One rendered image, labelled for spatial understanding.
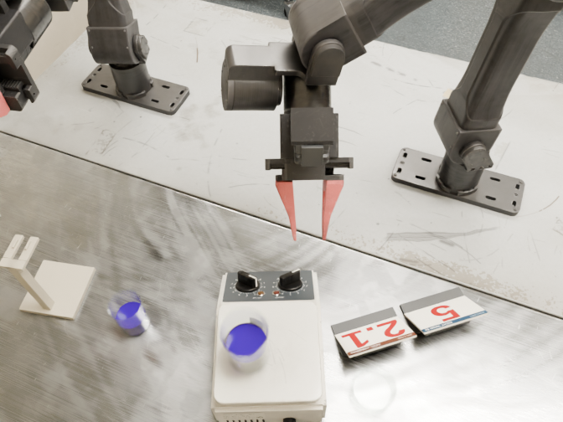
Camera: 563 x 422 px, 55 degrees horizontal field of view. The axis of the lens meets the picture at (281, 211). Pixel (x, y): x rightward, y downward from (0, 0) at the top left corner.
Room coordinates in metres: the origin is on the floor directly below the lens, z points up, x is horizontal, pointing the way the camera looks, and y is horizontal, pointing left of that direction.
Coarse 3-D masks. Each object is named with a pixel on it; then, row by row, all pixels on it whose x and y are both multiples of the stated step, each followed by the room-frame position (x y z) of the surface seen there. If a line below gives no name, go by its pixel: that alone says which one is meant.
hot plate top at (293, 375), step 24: (264, 312) 0.27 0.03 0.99; (288, 312) 0.27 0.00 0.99; (312, 312) 0.27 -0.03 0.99; (288, 336) 0.24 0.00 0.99; (312, 336) 0.24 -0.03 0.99; (216, 360) 0.22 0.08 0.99; (288, 360) 0.21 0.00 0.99; (312, 360) 0.21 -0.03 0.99; (216, 384) 0.19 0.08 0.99; (240, 384) 0.19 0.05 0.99; (264, 384) 0.19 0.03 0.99; (288, 384) 0.19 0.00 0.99; (312, 384) 0.19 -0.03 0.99
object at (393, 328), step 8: (392, 320) 0.29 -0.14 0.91; (368, 328) 0.28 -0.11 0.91; (376, 328) 0.28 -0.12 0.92; (384, 328) 0.28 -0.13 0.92; (392, 328) 0.27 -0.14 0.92; (400, 328) 0.27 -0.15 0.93; (344, 336) 0.27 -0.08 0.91; (352, 336) 0.27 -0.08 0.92; (360, 336) 0.27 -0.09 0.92; (368, 336) 0.27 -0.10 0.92; (376, 336) 0.26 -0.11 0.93; (384, 336) 0.26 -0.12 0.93; (392, 336) 0.26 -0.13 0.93; (344, 344) 0.25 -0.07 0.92; (352, 344) 0.25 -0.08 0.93; (360, 344) 0.25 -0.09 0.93; (368, 344) 0.25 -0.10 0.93
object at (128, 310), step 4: (124, 304) 0.32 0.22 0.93; (128, 304) 0.32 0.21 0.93; (132, 304) 0.32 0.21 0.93; (136, 304) 0.32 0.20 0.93; (120, 308) 0.32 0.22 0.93; (124, 308) 0.32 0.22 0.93; (128, 308) 0.32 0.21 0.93; (132, 308) 0.32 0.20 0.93; (136, 308) 0.32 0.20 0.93; (120, 312) 0.31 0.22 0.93; (124, 312) 0.31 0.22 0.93; (128, 312) 0.31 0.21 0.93; (132, 312) 0.31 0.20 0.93; (136, 312) 0.31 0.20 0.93; (116, 316) 0.31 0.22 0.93; (120, 316) 0.31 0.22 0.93; (124, 316) 0.31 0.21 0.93; (128, 316) 0.31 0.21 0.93
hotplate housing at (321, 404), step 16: (224, 288) 0.33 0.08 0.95; (320, 320) 0.27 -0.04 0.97; (320, 336) 0.25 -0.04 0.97; (320, 352) 0.23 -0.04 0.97; (320, 400) 0.17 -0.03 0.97; (224, 416) 0.17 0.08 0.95; (240, 416) 0.17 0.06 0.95; (256, 416) 0.17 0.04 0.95; (272, 416) 0.17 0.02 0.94; (288, 416) 0.17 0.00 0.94; (304, 416) 0.17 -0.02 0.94; (320, 416) 0.16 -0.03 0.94
